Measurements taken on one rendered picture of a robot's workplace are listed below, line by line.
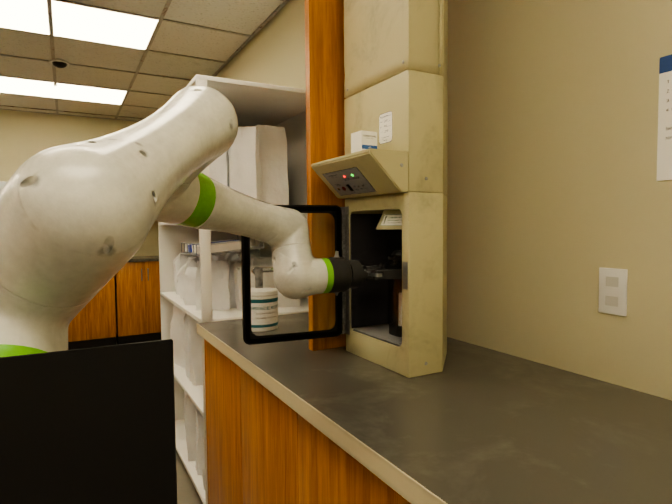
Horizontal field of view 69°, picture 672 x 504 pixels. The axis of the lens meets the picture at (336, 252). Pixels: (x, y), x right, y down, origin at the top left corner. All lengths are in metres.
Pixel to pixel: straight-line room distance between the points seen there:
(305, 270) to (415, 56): 0.60
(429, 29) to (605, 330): 0.88
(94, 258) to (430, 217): 0.93
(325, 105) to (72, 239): 1.18
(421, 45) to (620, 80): 0.48
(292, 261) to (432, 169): 0.43
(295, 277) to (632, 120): 0.88
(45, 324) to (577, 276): 1.23
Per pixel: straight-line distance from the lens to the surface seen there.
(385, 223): 1.35
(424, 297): 1.28
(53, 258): 0.51
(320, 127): 1.55
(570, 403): 1.22
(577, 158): 1.45
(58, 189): 0.49
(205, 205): 1.00
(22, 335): 0.56
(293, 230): 1.21
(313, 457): 1.22
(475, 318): 1.70
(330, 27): 1.65
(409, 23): 1.33
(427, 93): 1.31
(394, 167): 1.22
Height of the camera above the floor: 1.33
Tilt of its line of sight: 3 degrees down
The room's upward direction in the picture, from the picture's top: straight up
